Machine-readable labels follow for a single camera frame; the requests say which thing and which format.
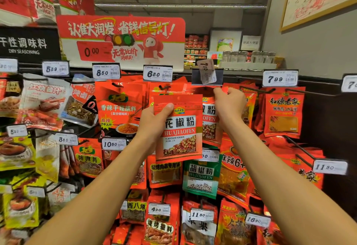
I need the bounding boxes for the person's right hand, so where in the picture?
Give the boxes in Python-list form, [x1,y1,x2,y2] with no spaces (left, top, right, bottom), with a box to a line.
[213,87,248,134]

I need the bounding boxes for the person's left hand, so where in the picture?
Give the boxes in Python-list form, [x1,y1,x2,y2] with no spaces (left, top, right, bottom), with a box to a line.
[136,104,175,146]

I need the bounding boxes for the red barbecue dip seasoning packet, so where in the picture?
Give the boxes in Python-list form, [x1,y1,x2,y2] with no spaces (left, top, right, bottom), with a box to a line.
[148,82,189,107]

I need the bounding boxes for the person's right forearm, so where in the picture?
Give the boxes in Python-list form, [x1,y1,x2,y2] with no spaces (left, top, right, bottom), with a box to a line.
[226,122,357,245]

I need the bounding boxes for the person's left forearm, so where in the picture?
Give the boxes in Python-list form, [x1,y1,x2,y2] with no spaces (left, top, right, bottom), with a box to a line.
[25,136,163,245]

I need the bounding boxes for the distant shelf goods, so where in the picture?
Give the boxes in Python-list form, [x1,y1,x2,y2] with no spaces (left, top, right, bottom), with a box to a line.
[184,33,285,70]

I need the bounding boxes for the hanging display of seasoning packets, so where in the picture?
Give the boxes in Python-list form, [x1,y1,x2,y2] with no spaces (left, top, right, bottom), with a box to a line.
[0,58,357,245]

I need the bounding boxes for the rows of hanging red packets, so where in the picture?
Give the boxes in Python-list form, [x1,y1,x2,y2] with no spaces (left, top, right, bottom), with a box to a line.
[73,75,325,245]

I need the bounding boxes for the white picture poster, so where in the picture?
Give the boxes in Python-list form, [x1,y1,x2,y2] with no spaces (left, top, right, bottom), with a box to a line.
[209,28,243,59]

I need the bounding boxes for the small white sign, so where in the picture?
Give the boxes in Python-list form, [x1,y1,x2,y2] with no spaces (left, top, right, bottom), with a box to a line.
[241,35,262,51]

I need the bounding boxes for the green white-label packet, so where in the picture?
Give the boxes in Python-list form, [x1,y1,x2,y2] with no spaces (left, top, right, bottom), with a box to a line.
[183,158,221,199]

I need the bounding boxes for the clear packet with red label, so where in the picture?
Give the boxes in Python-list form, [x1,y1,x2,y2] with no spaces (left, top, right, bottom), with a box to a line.
[60,77,98,128]

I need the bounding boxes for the red white promotion sign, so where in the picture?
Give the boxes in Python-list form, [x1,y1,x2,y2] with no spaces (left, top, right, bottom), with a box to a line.
[56,14,186,72]

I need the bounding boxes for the pale white packet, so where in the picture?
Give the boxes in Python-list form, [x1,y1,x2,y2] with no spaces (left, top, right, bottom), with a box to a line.
[35,136,61,183]

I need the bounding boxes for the white red-print sauce packet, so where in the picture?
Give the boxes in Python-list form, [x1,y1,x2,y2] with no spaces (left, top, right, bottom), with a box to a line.
[16,79,70,131]

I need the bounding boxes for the yellow green packet bowl picture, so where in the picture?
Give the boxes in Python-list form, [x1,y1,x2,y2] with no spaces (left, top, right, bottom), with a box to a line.
[0,136,37,171]

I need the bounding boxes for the red packet with dish picture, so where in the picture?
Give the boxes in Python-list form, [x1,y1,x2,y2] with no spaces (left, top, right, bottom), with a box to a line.
[0,77,23,117]

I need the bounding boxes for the black category sign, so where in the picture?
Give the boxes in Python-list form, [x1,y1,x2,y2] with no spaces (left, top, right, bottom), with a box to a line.
[0,26,62,64]

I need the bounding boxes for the assorted green brown packets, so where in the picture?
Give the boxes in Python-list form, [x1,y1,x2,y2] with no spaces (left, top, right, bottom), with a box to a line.
[0,172,79,245]

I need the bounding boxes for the metal ceiling rail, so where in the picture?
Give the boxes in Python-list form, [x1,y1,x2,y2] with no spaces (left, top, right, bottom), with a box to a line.
[95,3,267,11]

